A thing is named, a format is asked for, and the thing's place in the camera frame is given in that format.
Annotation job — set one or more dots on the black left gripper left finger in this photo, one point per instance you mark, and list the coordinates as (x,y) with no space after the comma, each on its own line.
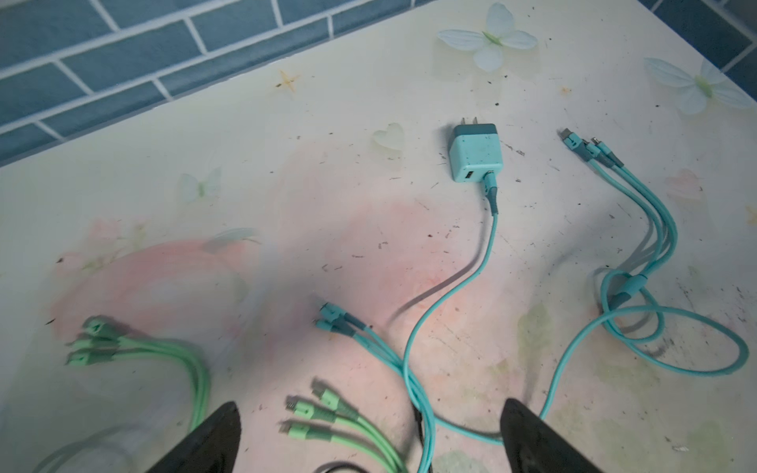
(212,447)

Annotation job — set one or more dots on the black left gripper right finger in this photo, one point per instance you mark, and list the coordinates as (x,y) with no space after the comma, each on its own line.
(532,446)

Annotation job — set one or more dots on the large teal charger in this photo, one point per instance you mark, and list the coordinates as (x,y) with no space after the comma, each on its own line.
(474,152)

